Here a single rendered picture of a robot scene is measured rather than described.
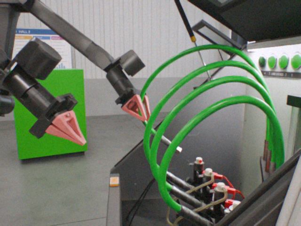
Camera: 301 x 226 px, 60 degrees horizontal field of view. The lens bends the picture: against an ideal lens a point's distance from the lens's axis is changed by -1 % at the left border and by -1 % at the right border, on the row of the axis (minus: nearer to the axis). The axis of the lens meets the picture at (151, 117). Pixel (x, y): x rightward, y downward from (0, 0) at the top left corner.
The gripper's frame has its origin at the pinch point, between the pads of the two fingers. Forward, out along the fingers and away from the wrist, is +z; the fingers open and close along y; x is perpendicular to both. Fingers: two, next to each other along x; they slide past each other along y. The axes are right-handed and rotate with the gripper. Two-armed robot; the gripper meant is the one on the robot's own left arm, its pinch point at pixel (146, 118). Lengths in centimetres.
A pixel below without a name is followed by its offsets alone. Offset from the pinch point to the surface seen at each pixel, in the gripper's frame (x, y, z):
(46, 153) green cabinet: 237, 187, -137
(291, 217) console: -21, -30, 36
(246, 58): -32.4, 3.9, 5.9
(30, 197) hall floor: 208, 112, -68
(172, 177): -1.6, -11.8, 20.1
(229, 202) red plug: -9.6, -12.3, 31.7
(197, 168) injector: -3.9, -0.6, 21.1
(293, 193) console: -24, -29, 34
